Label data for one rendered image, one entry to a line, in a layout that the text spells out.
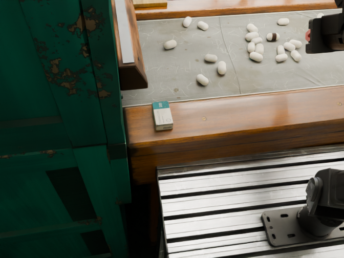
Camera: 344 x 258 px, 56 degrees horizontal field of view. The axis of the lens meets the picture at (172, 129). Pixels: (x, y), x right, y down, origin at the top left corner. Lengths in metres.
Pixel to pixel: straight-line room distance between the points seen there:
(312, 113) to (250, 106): 0.14
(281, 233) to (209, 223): 0.14
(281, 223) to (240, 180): 0.12
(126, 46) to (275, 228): 0.47
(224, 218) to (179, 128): 0.20
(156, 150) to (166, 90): 0.16
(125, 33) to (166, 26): 0.24
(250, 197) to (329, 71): 0.40
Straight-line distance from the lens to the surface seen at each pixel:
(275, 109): 0.74
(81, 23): 0.37
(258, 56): 0.86
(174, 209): 0.68
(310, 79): 0.88
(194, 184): 0.70
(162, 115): 0.65
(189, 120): 0.67
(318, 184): 0.62
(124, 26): 0.73
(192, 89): 0.76
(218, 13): 0.98
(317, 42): 0.70
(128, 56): 0.65
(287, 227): 0.71
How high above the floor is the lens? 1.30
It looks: 55 degrees down
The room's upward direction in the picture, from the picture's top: 6 degrees clockwise
